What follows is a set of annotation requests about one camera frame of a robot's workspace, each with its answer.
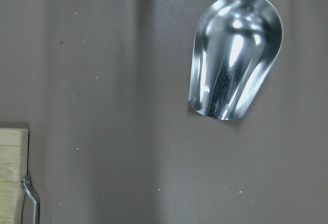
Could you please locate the metal scoop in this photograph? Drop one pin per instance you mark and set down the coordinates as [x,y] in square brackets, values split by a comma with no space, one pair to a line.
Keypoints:
[236,44]

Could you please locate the bamboo cutting board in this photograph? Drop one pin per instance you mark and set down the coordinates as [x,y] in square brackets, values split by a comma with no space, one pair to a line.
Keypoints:
[16,184]

